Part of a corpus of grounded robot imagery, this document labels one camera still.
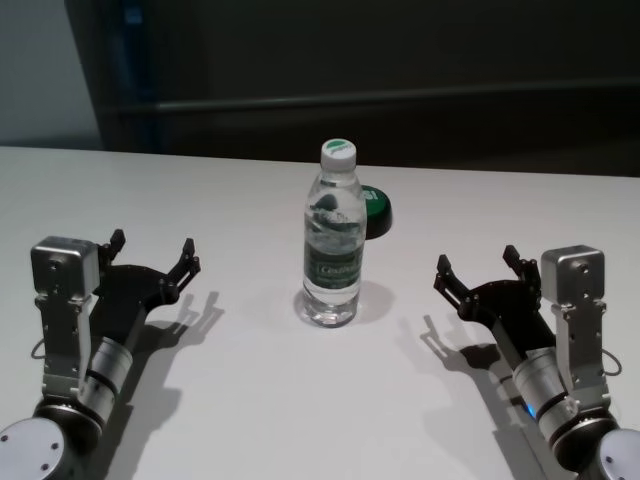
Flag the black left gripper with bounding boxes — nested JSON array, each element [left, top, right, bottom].
[[92, 228, 202, 347]]

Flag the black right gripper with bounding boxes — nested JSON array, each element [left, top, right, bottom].
[[433, 244, 557, 364]]

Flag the clear Cestbon water bottle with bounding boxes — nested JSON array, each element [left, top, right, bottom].
[[301, 139, 365, 329]]

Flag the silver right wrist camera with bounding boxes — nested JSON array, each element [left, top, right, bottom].
[[540, 244, 609, 397]]

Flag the thin right wrist cable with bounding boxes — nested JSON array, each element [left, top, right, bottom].
[[599, 347, 624, 377]]

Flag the blue vertical post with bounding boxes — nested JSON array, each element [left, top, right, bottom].
[[112, 0, 161, 152]]

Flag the grey horizontal rail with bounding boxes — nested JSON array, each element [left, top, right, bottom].
[[154, 93, 640, 112]]

